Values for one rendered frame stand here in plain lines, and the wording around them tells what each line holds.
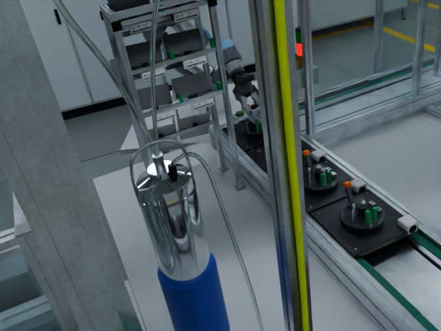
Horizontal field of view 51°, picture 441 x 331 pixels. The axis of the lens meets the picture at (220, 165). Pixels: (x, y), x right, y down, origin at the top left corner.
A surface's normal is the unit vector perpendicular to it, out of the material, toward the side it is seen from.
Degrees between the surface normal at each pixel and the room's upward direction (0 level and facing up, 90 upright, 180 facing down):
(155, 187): 24
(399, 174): 0
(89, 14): 90
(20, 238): 90
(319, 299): 0
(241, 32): 90
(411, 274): 0
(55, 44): 90
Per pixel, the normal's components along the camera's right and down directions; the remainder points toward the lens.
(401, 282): -0.14, -0.83
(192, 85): 0.15, 0.10
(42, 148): 0.40, 0.44
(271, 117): -0.91, 0.33
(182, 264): 0.16, 0.51
